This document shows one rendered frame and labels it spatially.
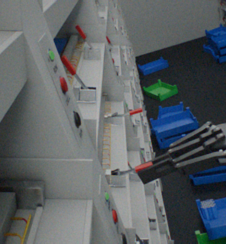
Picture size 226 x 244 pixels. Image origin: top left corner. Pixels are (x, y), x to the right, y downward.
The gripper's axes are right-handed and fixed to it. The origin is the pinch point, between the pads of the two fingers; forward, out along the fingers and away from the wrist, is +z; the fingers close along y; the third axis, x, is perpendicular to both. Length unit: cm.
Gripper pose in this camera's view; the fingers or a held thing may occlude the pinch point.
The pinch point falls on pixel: (156, 168)
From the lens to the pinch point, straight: 70.6
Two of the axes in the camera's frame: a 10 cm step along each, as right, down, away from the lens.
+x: -4.7, -7.9, -3.9
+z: -8.8, 4.2, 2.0
